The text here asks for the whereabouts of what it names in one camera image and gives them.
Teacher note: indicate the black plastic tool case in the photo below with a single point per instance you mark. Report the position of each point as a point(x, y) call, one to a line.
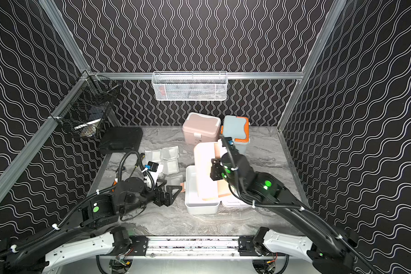
point(120, 140)

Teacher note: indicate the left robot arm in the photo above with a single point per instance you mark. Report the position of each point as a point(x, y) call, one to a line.
point(91, 227)

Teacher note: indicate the white pink first aid box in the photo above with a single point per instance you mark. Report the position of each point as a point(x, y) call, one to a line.
point(204, 195)

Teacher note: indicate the black wire wall basket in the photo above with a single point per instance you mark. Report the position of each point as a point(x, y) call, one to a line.
point(86, 115)

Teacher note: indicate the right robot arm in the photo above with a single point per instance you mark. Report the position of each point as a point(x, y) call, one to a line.
point(330, 250)

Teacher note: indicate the white wire wall basket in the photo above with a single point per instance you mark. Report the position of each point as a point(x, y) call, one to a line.
point(190, 85)

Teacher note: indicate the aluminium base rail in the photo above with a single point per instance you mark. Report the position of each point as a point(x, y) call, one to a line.
point(186, 247)

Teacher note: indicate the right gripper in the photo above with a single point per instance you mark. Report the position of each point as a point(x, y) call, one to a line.
point(216, 167)

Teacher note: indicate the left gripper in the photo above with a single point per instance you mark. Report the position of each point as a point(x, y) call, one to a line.
point(161, 196)

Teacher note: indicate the white gauze packet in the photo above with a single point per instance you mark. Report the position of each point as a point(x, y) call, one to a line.
point(170, 166)
point(175, 180)
point(170, 153)
point(153, 156)

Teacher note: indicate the blue orange first aid box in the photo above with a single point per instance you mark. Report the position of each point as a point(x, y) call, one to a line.
point(238, 128)

